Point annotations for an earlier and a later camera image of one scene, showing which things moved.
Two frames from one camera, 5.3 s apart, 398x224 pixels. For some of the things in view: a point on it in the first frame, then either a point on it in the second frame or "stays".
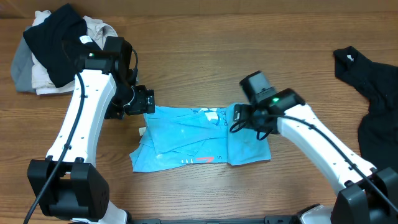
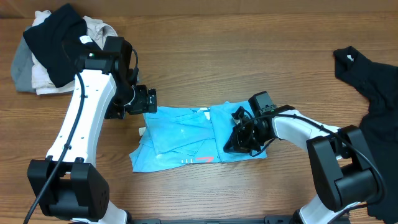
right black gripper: [242, 112] to [236, 142]
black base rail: [268, 219] stays
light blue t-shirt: [174, 137] stays
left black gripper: [145, 102] stays
